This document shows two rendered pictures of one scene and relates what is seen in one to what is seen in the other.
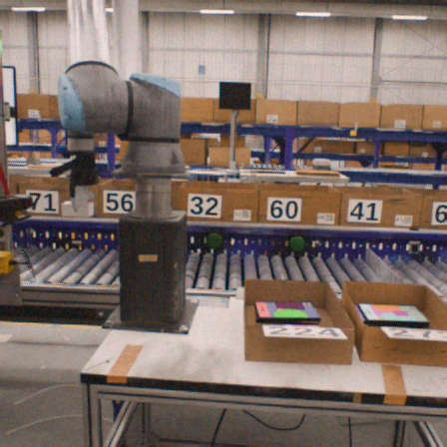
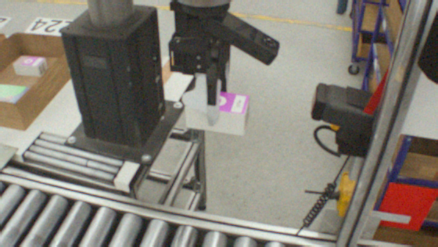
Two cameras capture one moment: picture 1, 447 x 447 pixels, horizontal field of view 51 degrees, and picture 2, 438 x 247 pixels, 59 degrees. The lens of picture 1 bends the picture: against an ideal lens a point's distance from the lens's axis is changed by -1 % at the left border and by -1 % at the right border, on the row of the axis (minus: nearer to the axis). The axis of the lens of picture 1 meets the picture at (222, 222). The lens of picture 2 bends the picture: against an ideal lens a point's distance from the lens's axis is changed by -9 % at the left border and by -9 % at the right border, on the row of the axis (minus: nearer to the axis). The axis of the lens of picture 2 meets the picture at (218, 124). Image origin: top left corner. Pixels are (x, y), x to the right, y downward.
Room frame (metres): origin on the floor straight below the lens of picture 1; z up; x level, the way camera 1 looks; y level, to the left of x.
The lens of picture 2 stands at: (2.22, 0.64, 1.49)
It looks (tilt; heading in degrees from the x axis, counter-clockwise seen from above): 40 degrees down; 192
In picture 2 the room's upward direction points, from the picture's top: straight up
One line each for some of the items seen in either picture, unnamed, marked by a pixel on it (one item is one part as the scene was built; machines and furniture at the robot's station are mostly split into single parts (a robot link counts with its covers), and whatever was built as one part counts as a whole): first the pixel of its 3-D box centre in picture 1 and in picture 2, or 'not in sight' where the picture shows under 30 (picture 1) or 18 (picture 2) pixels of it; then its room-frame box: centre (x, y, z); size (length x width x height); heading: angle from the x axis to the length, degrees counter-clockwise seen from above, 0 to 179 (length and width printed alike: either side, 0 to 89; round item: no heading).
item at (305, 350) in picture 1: (291, 316); (19, 76); (1.32, -0.21, 0.80); 0.38 x 0.28 x 0.10; 178
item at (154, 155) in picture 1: (154, 154); not in sight; (1.41, 0.21, 1.26); 0.19 x 0.19 x 0.10
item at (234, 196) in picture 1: (219, 202); not in sight; (2.39, 0.02, 0.96); 0.39 x 0.29 x 0.17; 89
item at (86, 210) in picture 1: (77, 209); (218, 111); (1.67, 0.52, 1.04); 0.10 x 0.06 x 0.05; 89
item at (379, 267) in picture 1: (380, 270); not in sight; (1.92, -0.68, 0.76); 0.46 x 0.01 x 0.09; 179
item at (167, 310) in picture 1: (154, 265); (118, 75); (1.42, 0.21, 0.91); 0.26 x 0.26 x 0.33; 86
